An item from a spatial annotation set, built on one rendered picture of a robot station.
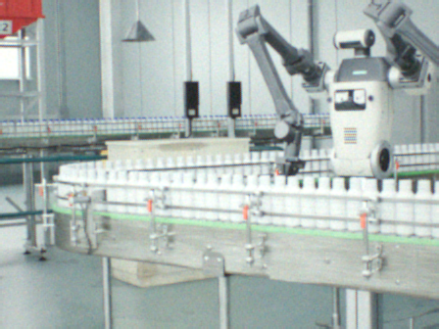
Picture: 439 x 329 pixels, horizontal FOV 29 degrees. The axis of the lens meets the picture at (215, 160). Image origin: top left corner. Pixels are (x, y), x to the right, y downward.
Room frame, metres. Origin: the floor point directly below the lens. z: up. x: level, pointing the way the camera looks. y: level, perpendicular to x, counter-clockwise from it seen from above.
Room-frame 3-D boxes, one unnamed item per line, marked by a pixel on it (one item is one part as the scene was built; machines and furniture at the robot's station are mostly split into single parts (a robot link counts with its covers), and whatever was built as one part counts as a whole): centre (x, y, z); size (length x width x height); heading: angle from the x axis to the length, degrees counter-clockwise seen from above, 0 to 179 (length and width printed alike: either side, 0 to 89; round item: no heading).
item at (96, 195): (3.37, 0.52, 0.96); 0.23 x 0.10 x 0.27; 140
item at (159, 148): (7.32, 0.32, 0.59); 1.10 x 0.62 x 1.18; 122
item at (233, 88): (9.41, -0.21, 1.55); 0.17 x 0.15 x 0.42; 122
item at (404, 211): (2.55, -0.58, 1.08); 0.06 x 0.06 x 0.17
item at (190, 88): (9.12, 0.26, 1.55); 0.17 x 0.15 x 0.42; 122
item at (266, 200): (2.90, -0.17, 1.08); 0.06 x 0.06 x 0.17
